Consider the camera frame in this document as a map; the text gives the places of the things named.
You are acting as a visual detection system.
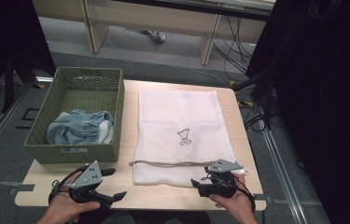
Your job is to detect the black metal stand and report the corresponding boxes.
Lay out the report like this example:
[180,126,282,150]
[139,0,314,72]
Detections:
[2,50,45,114]
[232,60,278,131]

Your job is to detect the black floor cable bundle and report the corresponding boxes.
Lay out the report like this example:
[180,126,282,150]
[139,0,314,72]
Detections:
[212,15,258,84]
[238,98,284,133]

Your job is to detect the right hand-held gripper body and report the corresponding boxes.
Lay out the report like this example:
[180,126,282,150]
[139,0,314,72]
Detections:
[198,159,245,199]

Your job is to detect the person's right hand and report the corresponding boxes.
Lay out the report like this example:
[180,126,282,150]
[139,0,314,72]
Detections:
[208,172,259,222]

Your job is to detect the grey floor cable cover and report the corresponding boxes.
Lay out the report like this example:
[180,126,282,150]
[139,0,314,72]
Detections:
[0,176,35,193]

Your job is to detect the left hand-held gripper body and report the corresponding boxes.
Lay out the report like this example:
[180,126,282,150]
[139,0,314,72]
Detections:
[68,161,105,205]

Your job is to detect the green woven basket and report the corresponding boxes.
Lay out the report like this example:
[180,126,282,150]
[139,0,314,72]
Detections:
[23,66,126,165]

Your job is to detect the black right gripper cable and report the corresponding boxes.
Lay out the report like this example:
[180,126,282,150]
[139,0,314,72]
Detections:
[201,173,257,215]

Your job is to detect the light blue denim garment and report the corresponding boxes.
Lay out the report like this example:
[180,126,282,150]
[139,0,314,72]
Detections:
[46,108,116,146]

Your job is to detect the white drawstring laundry bag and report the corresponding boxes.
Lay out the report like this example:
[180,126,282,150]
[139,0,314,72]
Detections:
[129,89,247,189]

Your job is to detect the black curtain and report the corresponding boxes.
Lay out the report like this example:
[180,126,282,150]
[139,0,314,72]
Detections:
[245,0,350,224]
[0,0,57,110]

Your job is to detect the light wooden desk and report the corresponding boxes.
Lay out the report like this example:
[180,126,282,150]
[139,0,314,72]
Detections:
[32,0,277,66]

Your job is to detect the person's left hand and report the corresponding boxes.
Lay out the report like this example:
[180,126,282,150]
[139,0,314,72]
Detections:
[41,171,102,224]

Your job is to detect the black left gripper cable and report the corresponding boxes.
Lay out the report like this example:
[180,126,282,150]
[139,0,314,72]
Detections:
[48,165,88,205]

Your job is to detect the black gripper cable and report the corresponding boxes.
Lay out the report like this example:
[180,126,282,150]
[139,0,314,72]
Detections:
[201,173,257,215]
[48,165,88,205]

